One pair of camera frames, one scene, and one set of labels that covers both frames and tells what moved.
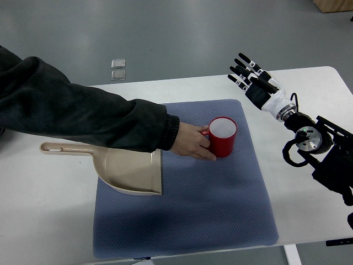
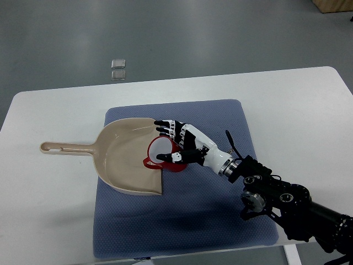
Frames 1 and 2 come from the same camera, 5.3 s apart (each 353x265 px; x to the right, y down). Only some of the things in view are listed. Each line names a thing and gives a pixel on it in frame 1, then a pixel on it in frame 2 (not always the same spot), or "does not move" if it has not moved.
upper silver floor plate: (117, 63) does not move
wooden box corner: (328, 6) does not move
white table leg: (292, 254) does not move
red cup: (221, 133) to (162, 144)
